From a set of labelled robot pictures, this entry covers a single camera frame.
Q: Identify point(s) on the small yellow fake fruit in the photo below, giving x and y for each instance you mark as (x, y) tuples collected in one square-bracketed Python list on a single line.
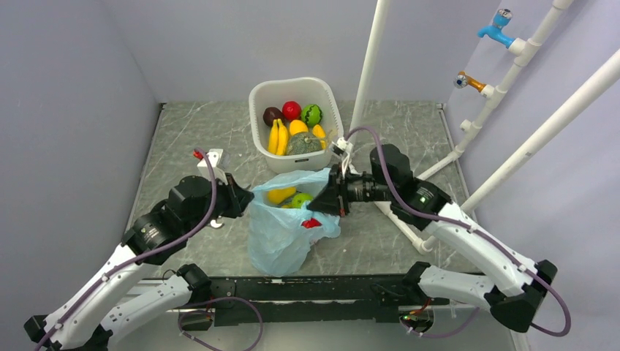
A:
[(321, 135)]

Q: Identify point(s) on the light blue plastic bag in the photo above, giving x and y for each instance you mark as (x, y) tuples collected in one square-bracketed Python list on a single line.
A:
[(277, 244)]

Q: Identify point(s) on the white pvc pipe frame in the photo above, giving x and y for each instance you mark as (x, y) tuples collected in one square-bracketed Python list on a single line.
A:
[(422, 47)]

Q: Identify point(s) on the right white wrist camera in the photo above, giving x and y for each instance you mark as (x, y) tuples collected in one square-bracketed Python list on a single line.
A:
[(342, 149)]

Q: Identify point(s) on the red fake apple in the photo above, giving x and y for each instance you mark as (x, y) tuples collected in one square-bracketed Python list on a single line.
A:
[(291, 110)]

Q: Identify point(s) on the green fake apple in bag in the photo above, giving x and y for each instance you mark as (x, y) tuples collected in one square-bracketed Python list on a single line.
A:
[(299, 199)]

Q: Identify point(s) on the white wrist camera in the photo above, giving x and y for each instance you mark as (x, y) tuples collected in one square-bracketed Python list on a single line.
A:
[(342, 149), (211, 164)]

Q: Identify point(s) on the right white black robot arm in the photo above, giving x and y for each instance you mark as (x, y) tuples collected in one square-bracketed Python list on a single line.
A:
[(511, 287)]

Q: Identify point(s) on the yellow fake banana bunch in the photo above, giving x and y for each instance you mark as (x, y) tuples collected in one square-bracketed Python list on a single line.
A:
[(278, 138)]

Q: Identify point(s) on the grey green fake melon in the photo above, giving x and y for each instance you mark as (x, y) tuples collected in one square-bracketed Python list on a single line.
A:
[(303, 143)]

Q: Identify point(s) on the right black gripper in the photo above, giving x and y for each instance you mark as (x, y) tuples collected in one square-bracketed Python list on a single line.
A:
[(334, 198)]

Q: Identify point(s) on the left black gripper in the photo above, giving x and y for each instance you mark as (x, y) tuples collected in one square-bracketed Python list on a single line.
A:
[(239, 197)]

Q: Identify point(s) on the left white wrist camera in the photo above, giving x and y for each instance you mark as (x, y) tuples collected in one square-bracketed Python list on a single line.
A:
[(211, 164)]

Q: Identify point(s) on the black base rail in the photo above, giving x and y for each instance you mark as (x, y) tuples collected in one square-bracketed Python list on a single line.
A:
[(235, 300)]

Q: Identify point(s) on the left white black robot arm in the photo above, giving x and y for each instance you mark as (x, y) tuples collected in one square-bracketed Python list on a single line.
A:
[(195, 202)]

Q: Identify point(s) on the blue plastic tap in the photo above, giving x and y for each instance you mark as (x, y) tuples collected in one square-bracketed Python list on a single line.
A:
[(494, 30)]

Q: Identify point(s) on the dark brown fake fruit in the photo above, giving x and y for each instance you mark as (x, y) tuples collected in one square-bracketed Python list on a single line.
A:
[(270, 115)]

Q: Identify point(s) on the red fake pomegranate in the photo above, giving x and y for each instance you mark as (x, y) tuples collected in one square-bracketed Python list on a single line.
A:
[(311, 223)]

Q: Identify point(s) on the orange brass tap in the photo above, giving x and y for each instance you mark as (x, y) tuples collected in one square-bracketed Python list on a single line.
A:
[(463, 80)]

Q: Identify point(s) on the green fake watermelon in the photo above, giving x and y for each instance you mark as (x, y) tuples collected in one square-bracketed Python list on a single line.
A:
[(311, 115)]

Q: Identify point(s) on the orange yellow fake mango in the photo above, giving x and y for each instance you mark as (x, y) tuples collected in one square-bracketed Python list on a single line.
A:
[(297, 126)]

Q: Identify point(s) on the diagonal white pipe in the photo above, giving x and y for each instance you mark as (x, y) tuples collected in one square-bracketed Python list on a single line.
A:
[(592, 89)]

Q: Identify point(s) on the white plastic basket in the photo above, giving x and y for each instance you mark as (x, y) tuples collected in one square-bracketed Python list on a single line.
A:
[(304, 91)]

